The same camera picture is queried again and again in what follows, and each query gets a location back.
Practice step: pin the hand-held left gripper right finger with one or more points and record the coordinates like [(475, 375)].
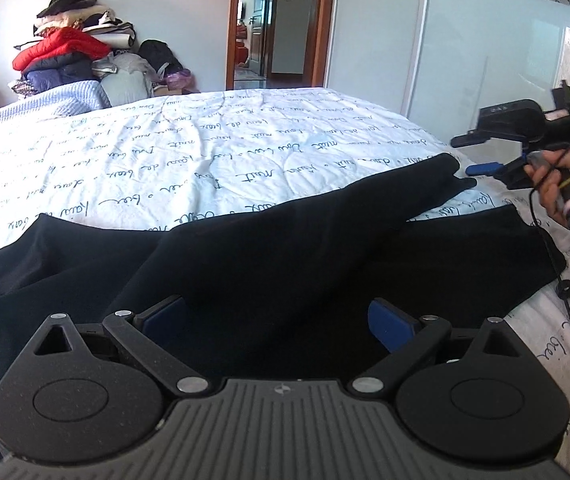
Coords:
[(390, 326)]

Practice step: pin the pile of folded clothes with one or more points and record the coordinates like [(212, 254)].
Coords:
[(80, 15)]

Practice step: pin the purple plastic bag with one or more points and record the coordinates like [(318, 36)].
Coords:
[(179, 80)]

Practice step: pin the red padded jacket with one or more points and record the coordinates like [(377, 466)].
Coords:
[(60, 47)]

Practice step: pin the white flower-print wardrobe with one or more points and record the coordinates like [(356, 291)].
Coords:
[(465, 35)]

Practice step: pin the lavender waffle blanket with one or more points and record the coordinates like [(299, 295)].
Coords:
[(40, 105)]

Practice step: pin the black backpack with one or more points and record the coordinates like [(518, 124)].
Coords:
[(157, 57)]

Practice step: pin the black pants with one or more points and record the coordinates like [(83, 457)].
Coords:
[(265, 260)]

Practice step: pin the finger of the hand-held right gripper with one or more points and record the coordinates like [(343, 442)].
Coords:
[(467, 139), (485, 168)]

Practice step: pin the wooden door frame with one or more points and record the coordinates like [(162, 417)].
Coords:
[(327, 20)]

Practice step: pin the white script-printed quilt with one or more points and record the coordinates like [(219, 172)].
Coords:
[(215, 135)]

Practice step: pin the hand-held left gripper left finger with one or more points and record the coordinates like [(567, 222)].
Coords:
[(165, 321)]

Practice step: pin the light grey bundled bedding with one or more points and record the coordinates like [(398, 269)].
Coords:
[(125, 87)]

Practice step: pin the cardboard box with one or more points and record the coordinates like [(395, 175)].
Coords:
[(177, 91)]

